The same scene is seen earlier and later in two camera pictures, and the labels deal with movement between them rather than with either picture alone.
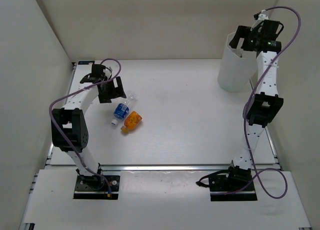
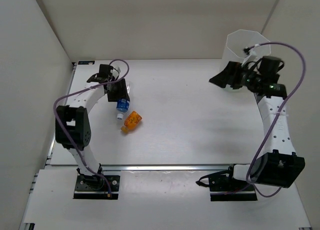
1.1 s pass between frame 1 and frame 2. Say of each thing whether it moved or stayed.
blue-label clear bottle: moved
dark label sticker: stayed
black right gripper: moved
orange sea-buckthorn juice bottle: stayed
